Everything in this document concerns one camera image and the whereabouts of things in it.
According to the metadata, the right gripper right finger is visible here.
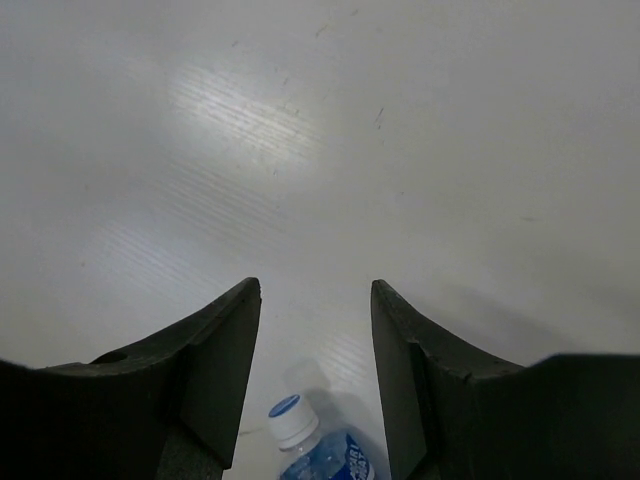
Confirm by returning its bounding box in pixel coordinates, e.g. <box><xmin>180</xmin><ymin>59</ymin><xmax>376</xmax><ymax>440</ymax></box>
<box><xmin>371</xmin><ymin>280</ymin><xmax>639</xmax><ymax>479</ymax></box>

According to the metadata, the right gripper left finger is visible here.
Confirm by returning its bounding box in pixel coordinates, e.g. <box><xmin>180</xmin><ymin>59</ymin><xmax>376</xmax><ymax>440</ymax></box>
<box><xmin>1</xmin><ymin>278</ymin><xmax>261</xmax><ymax>479</ymax></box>

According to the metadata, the blue label bottle right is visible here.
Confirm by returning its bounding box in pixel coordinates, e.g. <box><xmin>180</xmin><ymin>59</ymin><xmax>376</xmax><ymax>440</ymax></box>
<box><xmin>268</xmin><ymin>394</ymin><xmax>377</xmax><ymax>480</ymax></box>

